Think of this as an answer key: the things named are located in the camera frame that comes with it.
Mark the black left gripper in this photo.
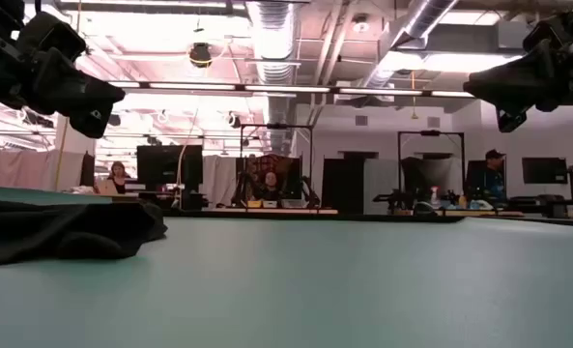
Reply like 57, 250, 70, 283
0, 14, 127, 140

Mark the black towel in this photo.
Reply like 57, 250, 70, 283
0, 197, 169, 269

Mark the person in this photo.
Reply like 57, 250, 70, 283
257, 171, 283, 202
477, 148, 508, 202
105, 160, 133, 196

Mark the open white laptop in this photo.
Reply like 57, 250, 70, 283
95, 178, 119, 196

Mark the pale partition curtain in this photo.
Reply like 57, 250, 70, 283
0, 149, 87, 192

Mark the large black monitor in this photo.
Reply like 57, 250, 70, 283
136, 144, 204, 192

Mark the red patterned cloth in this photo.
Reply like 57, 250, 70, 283
245, 154, 302, 192

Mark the long white light bar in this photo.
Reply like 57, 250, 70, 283
105, 80, 475, 99

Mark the green table mat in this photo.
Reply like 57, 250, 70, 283
0, 186, 573, 348

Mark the yellow hanging cord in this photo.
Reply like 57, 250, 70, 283
53, 115, 71, 192

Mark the black wall monitor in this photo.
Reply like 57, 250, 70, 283
522, 157, 569, 186

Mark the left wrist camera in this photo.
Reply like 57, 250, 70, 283
17, 12, 88, 63

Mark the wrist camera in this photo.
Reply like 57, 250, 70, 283
17, 12, 88, 63
522, 7, 573, 54

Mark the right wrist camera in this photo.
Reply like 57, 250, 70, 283
522, 7, 573, 54

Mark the black rig frame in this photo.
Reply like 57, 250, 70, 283
396, 130, 467, 210
239, 123, 315, 210

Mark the silver ventilation duct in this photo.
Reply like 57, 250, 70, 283
245, 0, 301, 152
361, 0, 461, 91

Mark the black ceiling dome camera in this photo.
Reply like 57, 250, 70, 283
188, 42, 214, 70

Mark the black aluminium table frame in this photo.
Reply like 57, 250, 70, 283
162, 207, 573, 228

